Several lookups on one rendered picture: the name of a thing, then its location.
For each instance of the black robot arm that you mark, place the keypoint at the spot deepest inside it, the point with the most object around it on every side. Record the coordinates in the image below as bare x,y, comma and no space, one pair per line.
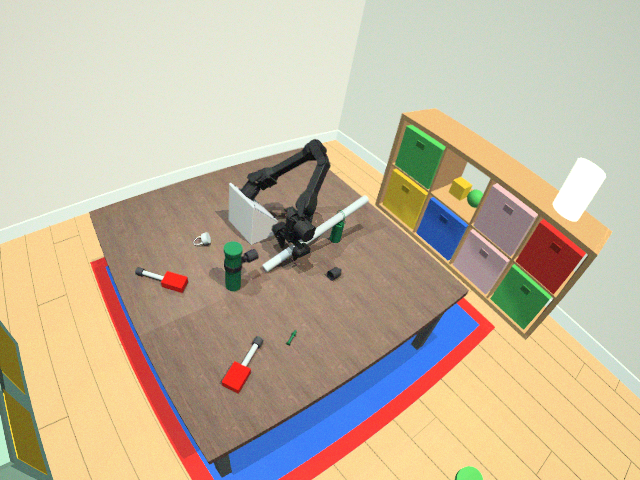
298,220

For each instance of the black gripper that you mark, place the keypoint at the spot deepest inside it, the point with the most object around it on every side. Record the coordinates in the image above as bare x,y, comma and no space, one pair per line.
282,233

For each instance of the green cylinder with hook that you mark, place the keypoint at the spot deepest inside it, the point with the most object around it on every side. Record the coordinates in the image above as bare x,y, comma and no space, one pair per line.
337,230

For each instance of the white long pipe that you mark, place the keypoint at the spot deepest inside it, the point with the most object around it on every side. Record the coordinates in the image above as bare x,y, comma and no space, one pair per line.
319,231

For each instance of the green cylinder with cap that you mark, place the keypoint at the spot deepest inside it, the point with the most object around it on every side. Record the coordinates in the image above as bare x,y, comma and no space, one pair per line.
233,258

